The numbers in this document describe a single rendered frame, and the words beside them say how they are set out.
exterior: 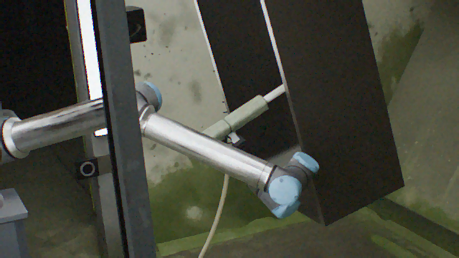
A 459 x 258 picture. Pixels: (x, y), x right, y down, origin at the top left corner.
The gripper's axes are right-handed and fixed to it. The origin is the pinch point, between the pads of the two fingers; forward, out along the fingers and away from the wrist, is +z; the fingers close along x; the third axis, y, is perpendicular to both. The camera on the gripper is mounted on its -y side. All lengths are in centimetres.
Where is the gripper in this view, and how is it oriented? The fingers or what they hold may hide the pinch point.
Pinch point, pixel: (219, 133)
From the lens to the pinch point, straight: 283.3
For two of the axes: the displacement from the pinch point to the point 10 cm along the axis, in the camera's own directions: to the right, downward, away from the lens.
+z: -6.1, -6.5, 4.6
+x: 7.9, -5.6, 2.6
